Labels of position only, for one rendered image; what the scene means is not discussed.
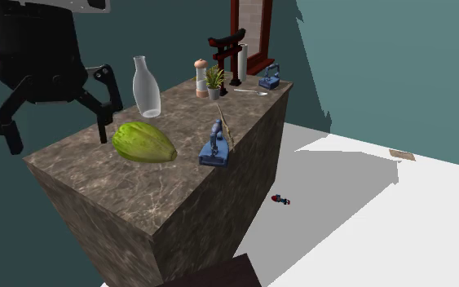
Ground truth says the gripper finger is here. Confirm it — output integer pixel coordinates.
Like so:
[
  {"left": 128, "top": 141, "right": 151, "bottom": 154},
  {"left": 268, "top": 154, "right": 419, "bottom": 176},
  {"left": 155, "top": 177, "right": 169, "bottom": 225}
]
[
  {"left": 0, "top": 62, "right": 36, "bottom": 157},
  {"left": 75, "top": 63, "right": 125, "bottom": 144}
]

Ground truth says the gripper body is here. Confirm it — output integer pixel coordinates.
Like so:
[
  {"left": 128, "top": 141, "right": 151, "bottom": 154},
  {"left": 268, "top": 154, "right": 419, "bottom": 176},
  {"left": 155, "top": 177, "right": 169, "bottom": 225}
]
[{"left": 0, "top": 0, "right": 90, "bottom": 105}]

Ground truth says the green coconut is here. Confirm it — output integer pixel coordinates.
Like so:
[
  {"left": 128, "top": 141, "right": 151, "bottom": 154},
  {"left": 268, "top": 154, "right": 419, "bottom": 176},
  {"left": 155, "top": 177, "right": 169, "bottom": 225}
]
[{"left": 111, "top": 121, "right": 179, "bottom": 165}]

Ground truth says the clear glass bottle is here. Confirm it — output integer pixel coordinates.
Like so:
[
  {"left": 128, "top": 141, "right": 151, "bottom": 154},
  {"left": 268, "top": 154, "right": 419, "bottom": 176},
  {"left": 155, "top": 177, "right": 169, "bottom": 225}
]
[{"left": 132, "top": 55, "right": 162, "bottom": 119}]

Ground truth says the brown marble counter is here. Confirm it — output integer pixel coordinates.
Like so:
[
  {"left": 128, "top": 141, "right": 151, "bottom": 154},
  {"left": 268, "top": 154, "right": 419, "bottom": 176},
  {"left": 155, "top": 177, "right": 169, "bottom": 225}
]
[{"left": 22, "top": 72, "right": 294, "bottom": 287}]

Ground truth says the clear grinder with tan cap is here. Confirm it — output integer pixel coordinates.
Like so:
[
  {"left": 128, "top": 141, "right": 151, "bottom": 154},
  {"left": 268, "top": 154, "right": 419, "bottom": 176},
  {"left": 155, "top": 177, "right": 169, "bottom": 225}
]
[{"left": 193, "top": 58, "right": 210, "bottom": 99}]

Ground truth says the blue flat iron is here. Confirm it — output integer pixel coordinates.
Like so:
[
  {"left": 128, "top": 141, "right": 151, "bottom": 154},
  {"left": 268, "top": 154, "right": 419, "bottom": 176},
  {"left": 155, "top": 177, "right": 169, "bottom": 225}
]
[
  {"left": 258, "top": 63, "right": 281, "bottom": 91},
  {"left": 197, "top": 118, "right": 231, "bottom": 168}
]

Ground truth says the small potted green plant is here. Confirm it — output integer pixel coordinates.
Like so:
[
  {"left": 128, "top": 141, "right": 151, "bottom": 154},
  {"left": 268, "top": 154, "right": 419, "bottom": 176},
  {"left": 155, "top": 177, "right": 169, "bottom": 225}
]
[{"left": 204, "top": 64, "right": 227, "bottom": 102}]

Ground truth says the thin brown stick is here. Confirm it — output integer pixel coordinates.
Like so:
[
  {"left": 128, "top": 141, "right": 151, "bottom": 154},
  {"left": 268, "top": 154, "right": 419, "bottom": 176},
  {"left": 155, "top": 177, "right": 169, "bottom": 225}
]
[{"left": 215, "top": 103, "right": 236, "bottom": 153}]

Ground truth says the red torii gate figure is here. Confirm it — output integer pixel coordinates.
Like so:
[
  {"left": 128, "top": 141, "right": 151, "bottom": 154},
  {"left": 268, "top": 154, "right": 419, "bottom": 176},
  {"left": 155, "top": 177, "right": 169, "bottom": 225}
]
[{"left": 206, "top": 28, "right": 247, "bottom": 97}]

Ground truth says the silver spoon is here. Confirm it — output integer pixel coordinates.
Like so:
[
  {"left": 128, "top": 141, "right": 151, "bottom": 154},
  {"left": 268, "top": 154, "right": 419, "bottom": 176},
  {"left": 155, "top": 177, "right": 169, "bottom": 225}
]
[{"left": 233, "top": 88, "right": 269, "bottom": 97}]

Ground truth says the white cylinder roll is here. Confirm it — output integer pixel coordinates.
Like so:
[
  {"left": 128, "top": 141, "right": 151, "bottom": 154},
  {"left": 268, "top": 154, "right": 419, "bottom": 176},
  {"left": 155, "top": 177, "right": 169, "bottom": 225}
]
[{"left": 236, "top": 42, "right": 249, "bottom": 83}]

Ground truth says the dark red framed mirror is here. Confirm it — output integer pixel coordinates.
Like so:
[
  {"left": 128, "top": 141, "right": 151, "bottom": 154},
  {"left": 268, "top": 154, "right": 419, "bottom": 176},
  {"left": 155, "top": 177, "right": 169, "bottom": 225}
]
[{"left": 229, "top": 0, "right": 276, "bottom": 77}]

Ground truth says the small red blue toy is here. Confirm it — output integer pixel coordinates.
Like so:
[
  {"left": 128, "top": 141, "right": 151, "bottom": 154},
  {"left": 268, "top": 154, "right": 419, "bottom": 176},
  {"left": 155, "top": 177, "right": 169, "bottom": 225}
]
[{"left": 270, "top": 193, "right": 292, "bottom": 206}]

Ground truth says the small tan flat mat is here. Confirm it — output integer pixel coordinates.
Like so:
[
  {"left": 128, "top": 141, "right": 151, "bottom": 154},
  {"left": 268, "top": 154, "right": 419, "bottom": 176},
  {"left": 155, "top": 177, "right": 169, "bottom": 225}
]
[{"left": 388, "top": 148, "right": 417, "bottom": 162}]

